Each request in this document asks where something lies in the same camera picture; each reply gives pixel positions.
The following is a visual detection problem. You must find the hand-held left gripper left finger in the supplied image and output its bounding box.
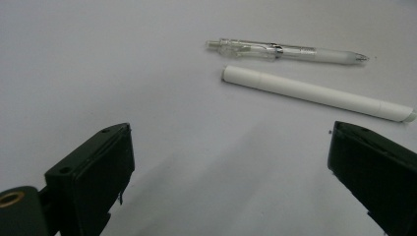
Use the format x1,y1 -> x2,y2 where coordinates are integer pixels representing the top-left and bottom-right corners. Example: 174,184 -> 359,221
44,122 -> 136,236

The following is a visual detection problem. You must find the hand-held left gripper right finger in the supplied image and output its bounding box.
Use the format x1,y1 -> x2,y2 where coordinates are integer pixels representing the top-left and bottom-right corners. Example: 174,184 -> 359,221
327,120 -> 417,236

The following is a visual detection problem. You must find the white pen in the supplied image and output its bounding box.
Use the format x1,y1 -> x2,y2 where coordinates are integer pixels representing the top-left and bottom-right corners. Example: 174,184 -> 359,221
221,64 -> 417,124

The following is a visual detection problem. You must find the spoon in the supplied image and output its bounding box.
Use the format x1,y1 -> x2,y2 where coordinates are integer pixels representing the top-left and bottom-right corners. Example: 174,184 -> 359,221
206,37 -> 370,66

